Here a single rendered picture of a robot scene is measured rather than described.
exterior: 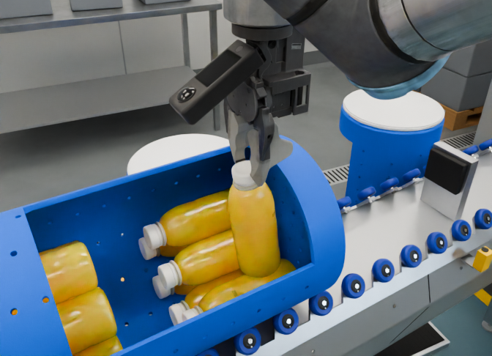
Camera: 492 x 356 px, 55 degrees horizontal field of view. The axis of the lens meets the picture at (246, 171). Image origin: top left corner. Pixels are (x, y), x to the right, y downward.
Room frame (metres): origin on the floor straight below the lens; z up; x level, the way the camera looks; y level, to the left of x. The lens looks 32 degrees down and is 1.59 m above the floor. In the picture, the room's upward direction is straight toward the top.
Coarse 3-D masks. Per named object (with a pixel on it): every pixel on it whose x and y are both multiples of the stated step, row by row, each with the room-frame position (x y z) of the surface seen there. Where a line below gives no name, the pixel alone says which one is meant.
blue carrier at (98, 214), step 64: (128, 192) 0.63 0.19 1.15; (192, 192) 0.71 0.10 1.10; (320, 192) 0.57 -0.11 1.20; (0, 256) 0.40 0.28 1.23; (128, 256) 0.62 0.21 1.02; (320, 256) 0.51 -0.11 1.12; (0, 320) 0.34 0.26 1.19; (128, 320) 0.53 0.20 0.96; (192, 320) 0.41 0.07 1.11; (256, 320) 0.46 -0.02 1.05
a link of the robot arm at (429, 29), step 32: (320, 0) 0.39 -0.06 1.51; (352, 0) 0.38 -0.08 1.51; (384, 0) 0.36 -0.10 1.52; (416, 0) 0.33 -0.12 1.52; (448, 0) 0.31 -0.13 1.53; (480, 0) 0.29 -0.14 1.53; (320, 32) 0.39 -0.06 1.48; (352, 32) 0.38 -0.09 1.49; (384, 32) 0.35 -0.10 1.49; (416, 32) 0.34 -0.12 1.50; (448, 32) 0.32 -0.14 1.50; (480, 32) 0.31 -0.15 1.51; (352, 64) 0.39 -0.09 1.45; (384, 64) 0.37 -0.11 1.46; (416, 64) 0.36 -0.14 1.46; (384, 96) 0.39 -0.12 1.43
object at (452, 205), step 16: (432, 160) 0.90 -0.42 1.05; (448, 160) 0.87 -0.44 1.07; (464, 160) 0.85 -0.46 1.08; (432, 176) 0.89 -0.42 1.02; (448, 176) 0.86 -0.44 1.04; (464, 176) 0.84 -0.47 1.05; (432, 192) 0.90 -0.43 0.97; (448, 192) 0.87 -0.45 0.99; (464, 192) 0.84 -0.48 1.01; (448, 208) 0.86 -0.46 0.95
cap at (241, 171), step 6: (240, 162) 0.56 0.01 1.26; (246, 162) 0.56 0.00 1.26; (234, 168) 0.54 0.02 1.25; (240, 168) 0.54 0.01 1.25; (246, 168) 0.54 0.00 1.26; (234, 174) 0.53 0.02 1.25; (240, 174) 0.53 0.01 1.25; (246, 174) 0.53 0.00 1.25; (234, 180) 0.53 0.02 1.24; (240, 180) 0.53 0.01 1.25; (246, 180) 0.52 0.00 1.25; (252, 180) 0.53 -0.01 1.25; (246, 186) 0.53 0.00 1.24
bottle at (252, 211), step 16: (240, 192) 0.53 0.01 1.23; (256, 192) 0.53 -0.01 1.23; (240, 208) 0.52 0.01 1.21; (256, 208) 0.52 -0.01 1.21; (272, 208) 0.53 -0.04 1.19; (240, 224) 0.52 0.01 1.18; (256, 224) 0.52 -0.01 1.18; (272, 224) 0.53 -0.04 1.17; (240, 240) 0.52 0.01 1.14; (256, 240) 0.52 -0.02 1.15; (272, 240) 0.53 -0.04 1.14; (240, 256) 0.53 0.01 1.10; (256, 256) 0.52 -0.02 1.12; (272, 256) 0.53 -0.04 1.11; (256, 272) 0.52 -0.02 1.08; (272, 272) 0.53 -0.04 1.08
